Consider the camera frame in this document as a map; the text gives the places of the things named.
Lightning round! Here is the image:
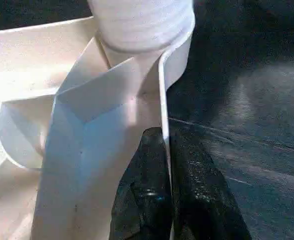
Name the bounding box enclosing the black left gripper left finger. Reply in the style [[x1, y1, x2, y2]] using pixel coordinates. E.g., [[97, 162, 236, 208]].
[[109, 127, 174, 240]]

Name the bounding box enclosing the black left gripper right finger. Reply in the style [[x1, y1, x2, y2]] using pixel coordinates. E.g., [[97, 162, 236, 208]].
[[169, 127, 253, 240]]

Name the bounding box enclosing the white plastic table top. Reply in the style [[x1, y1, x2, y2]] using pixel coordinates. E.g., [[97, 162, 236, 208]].
[[0, 15, 197, 240]]

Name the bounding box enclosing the white plastic table leg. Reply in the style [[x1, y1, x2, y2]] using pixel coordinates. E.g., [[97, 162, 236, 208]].
[[86, 0, 195, 54]]

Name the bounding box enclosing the black work mat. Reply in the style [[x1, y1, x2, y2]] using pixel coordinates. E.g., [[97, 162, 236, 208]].
[[0, 0, 294, 240]]

